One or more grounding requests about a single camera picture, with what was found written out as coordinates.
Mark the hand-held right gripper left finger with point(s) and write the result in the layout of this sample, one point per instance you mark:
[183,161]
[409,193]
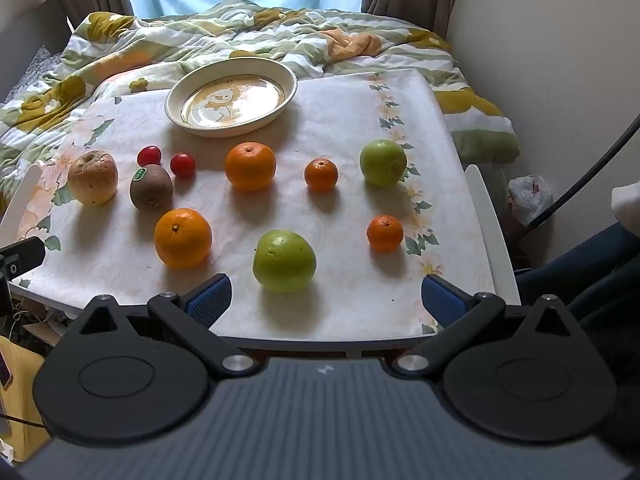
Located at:
[212,299]

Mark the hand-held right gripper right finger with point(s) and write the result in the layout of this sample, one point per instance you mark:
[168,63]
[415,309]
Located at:
[442,302]

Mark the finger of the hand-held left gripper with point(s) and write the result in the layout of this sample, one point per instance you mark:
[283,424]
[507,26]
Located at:
[22,255]

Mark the large orange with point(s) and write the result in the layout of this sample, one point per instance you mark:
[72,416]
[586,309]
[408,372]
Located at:
[250,166]
[183,237]

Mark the green apple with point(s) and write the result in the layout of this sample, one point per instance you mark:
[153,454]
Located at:
[284,261]
[383,162]

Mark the yellow-red apple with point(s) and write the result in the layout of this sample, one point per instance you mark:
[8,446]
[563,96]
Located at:
[92,177]

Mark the brown kiwi with green sticker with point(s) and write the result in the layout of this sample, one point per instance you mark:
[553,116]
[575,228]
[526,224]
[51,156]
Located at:
[152,190]

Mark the cream printed bowl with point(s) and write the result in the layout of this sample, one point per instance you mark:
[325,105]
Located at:
[230,102]

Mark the cardboard box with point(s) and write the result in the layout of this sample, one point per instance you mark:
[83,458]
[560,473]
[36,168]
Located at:
[45,332]

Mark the small mandarin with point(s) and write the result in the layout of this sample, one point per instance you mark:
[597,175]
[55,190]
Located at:
[385,233]
[321,175]

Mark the white bed table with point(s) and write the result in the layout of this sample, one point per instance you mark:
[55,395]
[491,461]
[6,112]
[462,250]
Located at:
[489,220]

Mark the yellow cloth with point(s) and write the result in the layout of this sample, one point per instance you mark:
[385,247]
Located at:
[22,385]

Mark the white plastic bag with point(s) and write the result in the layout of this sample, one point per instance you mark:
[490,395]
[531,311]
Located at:
[530,200]

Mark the red cherry tomato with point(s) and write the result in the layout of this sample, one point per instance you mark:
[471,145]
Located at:
[149,156]
[183,165]

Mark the person's dark trouser leg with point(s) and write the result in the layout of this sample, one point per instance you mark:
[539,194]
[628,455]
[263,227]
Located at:
[590,280]

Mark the grey patterned bed sheet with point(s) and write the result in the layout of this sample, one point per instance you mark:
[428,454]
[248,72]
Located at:
[37,72]

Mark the white cloth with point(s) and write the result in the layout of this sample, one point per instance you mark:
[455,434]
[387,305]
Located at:
[627,205]

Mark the grey bed side panel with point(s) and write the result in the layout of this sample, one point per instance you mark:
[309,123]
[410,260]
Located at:
[30,25]

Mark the green and yellow floral blanket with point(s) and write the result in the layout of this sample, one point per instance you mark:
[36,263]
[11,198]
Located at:
[300,35]

